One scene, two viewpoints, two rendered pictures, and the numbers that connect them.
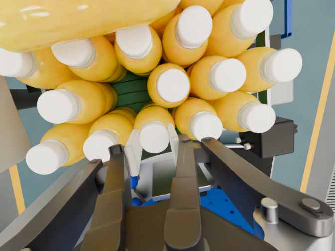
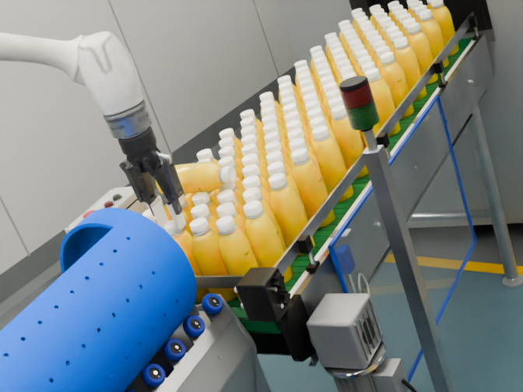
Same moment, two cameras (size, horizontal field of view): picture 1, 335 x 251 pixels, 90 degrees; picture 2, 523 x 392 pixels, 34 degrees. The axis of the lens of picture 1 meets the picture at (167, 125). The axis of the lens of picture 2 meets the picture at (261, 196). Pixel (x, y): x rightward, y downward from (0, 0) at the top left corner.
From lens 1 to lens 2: 1.84 m
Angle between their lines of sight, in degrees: 79
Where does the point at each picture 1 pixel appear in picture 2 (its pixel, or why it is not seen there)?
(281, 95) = (338, 316)
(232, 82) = (222, 208)
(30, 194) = not seen: outside the picture
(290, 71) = (250, 206)
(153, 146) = (169, 225)
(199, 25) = (226, 194)
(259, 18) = (250, 192)
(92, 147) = not seen: hidden behind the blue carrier
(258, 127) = (219, 222)
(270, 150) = (245, 281)
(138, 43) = (198, 197)
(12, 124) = not seen: hidden behind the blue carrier
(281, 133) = (261, 272)
